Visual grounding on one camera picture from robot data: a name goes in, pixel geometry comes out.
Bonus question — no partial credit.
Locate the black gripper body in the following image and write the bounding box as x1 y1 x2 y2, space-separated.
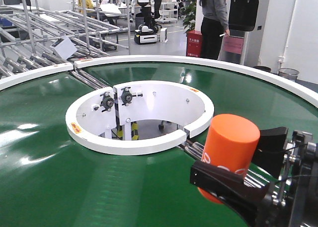
255 131 318 227

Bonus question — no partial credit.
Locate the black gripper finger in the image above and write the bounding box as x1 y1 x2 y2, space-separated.
251 127 288 177
190 160 271 217

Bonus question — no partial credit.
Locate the orange cylindrical capacitor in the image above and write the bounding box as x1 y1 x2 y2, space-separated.
198 113 261 204

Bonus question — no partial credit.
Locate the white outer conveyor rim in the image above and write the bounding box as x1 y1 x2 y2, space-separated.
0 55 318 108

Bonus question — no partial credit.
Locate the green conveyor belt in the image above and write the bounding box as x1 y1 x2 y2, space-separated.
0 62 318 227

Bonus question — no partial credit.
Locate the red fire equipment box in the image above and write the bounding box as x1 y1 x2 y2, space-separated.
186 30 202 58

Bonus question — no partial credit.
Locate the black backpack on stand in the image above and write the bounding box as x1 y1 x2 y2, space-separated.
229 0 259 32

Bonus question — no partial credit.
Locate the person in grey shirt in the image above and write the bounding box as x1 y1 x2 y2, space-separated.
199 0 230 60

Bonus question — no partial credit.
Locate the white humanoid robot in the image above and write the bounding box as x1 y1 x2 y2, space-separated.
131 0 162 45

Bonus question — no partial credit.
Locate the steel roller rack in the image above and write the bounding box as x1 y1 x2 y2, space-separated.
0 0 131 78

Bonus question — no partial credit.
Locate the white box on rollers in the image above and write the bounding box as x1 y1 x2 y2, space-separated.
50 36 77 60

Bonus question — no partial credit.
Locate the grey wire waste bin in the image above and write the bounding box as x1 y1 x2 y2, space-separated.
278 68 299 82

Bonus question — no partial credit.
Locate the white inner conveyor ring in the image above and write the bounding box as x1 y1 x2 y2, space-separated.
65 80 215 156

